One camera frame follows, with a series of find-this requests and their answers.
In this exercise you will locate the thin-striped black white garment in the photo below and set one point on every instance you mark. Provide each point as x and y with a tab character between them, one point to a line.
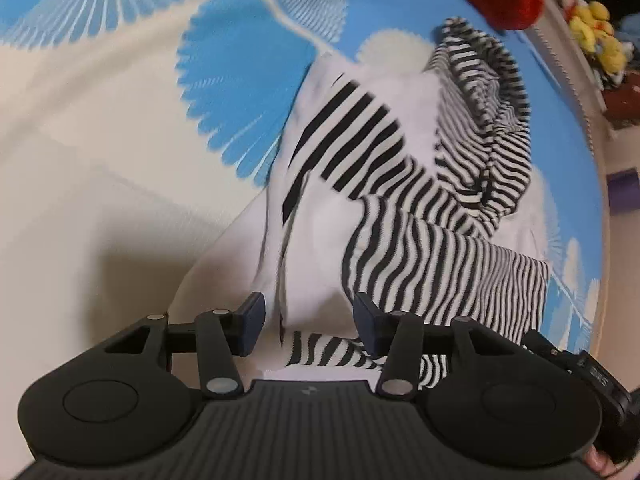
450	270

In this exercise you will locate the yellow plush toy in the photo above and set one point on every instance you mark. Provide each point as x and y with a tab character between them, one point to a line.
597	35

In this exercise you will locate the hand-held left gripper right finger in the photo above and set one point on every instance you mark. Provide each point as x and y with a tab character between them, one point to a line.
364	322

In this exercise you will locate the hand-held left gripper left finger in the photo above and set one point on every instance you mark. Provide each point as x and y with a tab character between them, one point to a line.
254	322

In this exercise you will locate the purple box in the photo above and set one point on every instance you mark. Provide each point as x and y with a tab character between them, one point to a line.
625	192

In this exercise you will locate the blue white printed blanket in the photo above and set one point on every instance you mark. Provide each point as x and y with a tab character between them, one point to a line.
100	135

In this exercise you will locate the person's right hand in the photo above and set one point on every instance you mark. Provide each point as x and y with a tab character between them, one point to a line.
598	464

